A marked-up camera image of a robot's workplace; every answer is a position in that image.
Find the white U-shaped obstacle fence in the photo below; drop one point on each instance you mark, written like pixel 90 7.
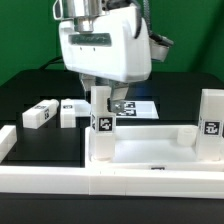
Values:
pixel 119 182

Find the white marker base plate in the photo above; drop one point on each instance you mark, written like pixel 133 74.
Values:
pixel 132 110

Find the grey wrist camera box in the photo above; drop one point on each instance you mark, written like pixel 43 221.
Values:
pixel 159 46

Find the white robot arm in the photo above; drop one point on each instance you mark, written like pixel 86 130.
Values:
pixel 84 12

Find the white desk tabletop tray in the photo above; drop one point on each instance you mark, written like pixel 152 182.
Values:
pixel 160 147

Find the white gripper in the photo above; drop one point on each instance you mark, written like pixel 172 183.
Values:
pixel 111 51

